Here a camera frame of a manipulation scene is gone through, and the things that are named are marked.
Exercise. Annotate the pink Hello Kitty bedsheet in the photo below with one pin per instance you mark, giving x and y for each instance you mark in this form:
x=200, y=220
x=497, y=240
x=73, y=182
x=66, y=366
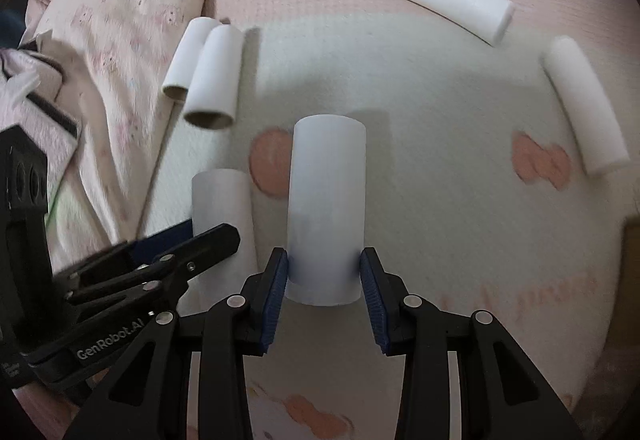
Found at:
x=475, y=189

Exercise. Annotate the pink white folded cloth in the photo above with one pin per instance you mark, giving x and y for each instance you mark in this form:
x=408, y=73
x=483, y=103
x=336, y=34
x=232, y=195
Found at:
x=30, y=83

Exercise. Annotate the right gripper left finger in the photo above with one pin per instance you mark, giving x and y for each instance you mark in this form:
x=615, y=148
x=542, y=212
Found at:
x=145, y=393

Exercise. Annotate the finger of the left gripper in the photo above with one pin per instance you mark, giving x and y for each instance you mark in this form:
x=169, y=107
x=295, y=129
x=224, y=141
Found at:
x=122, y=258
x=159, y=285

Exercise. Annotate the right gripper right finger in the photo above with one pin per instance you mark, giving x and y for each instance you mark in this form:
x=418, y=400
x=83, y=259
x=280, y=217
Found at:
x=502, y=393

